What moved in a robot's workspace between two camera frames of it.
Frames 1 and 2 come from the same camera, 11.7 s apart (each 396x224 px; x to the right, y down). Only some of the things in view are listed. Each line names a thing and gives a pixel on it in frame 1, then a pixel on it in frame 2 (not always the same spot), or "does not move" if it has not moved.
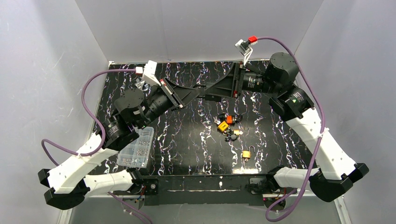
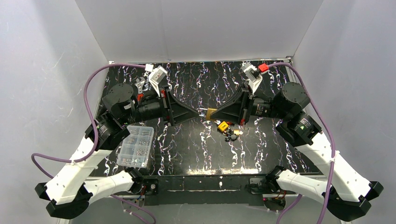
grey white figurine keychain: (232, 137) does not move
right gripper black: (236, 80) -> (245, 105)
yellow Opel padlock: (222, 126) does not move
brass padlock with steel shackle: (246, 154) -> (209, 111)
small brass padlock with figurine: (237, 132) does not move
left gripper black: (173, 94) -> (167, 106)
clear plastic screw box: (135, 154) does not move
